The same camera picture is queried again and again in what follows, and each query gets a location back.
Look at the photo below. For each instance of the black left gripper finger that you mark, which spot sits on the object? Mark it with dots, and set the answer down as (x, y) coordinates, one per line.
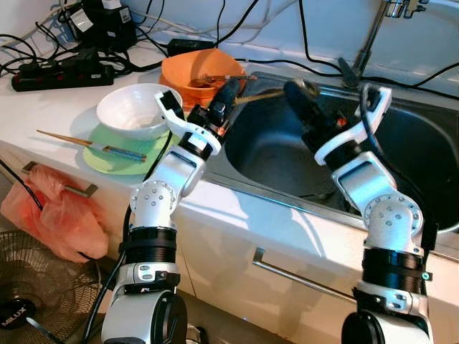
(228, 93)

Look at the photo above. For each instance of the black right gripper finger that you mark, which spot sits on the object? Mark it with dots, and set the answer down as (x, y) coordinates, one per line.
(301, 100)

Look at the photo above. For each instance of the wooden chopstick patterned end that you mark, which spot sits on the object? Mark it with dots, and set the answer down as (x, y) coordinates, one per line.
(64, 137)
(122, 152)

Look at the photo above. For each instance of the light green plate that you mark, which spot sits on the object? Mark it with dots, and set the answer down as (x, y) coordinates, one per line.
(122, 163)

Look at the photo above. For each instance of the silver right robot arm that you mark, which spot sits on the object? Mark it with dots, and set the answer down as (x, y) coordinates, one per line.
(391, 215)

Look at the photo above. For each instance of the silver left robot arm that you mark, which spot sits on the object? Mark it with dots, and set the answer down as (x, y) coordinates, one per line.
(154, 204)

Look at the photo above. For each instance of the white kitchen cabinet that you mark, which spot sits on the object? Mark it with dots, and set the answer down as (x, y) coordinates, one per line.
(215, 244)

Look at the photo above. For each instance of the brown wooden utensil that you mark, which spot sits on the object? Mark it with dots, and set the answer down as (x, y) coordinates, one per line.
(222, 79)

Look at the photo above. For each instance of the orange bowl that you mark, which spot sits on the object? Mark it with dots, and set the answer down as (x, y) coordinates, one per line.
(186, 72)

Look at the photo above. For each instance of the stainless steel sink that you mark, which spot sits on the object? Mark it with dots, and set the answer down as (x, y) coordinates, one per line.
(272, 150)

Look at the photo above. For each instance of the black power brick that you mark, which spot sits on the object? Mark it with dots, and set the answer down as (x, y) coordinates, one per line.
(190, 47)

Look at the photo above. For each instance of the chrome faucet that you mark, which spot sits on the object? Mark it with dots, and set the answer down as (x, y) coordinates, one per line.
(369, 43)

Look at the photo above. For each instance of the black power strip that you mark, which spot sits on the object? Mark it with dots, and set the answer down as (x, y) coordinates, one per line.
(57, 75)

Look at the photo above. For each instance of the red plastic bag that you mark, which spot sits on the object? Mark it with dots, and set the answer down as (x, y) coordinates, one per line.
(64, 222)

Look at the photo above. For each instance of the grey left robot foot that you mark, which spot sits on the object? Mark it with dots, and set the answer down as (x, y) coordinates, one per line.
(195, 337)

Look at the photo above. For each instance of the grey floor fan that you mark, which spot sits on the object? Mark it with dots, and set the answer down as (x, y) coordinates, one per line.
(29, 287)

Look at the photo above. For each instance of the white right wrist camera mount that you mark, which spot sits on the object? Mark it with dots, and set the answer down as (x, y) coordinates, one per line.
(326, 149)

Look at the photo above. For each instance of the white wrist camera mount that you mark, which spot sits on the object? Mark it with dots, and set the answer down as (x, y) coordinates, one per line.
(326, 149)
(179, 122)

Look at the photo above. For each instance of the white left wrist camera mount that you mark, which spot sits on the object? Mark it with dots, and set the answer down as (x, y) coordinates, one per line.
(179, 122)

